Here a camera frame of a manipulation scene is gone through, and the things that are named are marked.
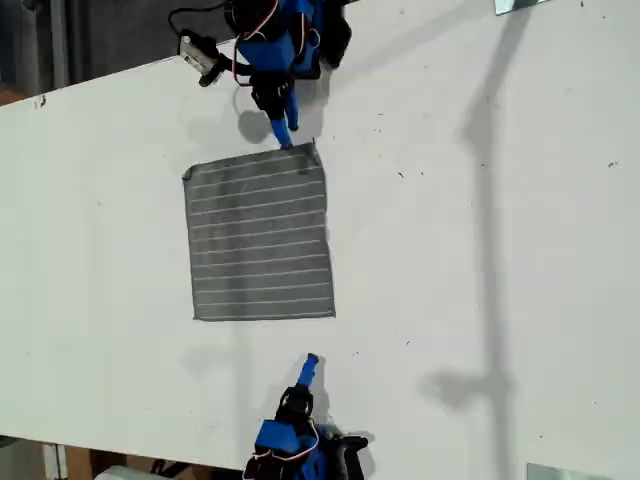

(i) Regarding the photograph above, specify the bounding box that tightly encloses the grey striped square towel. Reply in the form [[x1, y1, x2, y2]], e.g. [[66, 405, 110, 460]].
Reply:
[[181, 141, 338, 323]]

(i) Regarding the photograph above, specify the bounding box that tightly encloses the white table leg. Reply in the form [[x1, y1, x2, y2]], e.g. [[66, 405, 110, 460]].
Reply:
[[41, 442, 69, 480]]

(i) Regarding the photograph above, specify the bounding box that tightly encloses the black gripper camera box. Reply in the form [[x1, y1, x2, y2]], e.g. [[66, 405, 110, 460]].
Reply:
[[178, 29, 234, 89], [324, 433, 372, 480]]

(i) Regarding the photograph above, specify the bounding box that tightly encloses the black camera cable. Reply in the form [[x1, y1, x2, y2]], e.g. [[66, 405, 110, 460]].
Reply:
[[167, 0, 236, 41]]

